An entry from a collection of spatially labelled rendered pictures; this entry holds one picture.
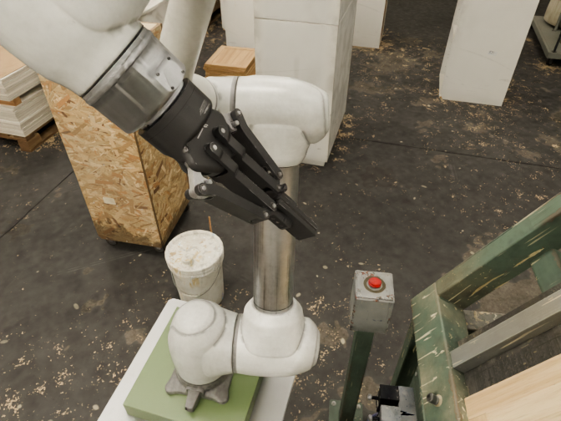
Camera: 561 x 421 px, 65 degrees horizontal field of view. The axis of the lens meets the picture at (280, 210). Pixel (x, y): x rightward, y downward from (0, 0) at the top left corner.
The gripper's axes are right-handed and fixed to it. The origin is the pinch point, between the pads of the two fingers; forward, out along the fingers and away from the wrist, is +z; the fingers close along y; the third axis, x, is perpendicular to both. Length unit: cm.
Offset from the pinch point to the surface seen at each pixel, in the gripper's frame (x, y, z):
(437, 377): 25, 13, 86
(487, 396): 11, 8, 84
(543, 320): -5, 23, 76
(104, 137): 163, 100, 3
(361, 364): 64, 24, 104
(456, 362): 19, 17, 85
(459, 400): 18, 7, 85
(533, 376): -1, 11, 80
